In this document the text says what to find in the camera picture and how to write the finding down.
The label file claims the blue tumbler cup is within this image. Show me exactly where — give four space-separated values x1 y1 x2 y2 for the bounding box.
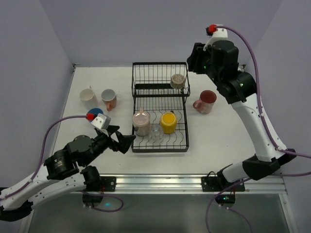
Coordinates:
87 108 104 115

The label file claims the iridescent pink mug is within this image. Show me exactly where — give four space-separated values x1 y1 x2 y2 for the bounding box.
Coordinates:
132 107 151 136

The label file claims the beige speckled cup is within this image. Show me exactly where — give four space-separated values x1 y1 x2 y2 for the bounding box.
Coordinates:
170 74 186 89

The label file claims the clear glass cup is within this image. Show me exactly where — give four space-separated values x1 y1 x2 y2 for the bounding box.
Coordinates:
149 124 164 143

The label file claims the salmon floral mug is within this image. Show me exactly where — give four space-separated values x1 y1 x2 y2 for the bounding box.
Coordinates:
101 89 117 111

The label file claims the white ceramic mug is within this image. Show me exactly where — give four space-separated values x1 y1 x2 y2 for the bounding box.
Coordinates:
79 86 98 109

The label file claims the pink floral mug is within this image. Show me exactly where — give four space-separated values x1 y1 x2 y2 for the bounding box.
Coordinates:
193 90 217 115

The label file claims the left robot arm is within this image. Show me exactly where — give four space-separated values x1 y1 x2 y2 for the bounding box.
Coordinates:
0 126 136 222

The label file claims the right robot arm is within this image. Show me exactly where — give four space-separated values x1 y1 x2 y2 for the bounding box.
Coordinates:
187 40 295 183

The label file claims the yellow mug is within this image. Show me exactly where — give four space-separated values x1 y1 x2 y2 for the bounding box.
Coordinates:
160 111 177 134

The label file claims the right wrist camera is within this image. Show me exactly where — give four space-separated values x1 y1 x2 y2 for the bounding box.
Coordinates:
203 24 228 51

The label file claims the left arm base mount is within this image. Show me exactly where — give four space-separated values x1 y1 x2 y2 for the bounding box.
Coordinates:
82 176 116 207

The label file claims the aluminium mounting rail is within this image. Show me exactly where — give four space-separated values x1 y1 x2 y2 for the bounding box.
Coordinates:
30 172 290 195

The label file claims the black wire dish rack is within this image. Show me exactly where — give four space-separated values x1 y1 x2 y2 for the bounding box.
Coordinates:
131 62 190 153

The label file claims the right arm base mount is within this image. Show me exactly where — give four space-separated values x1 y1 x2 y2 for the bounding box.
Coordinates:
201 171 245 207

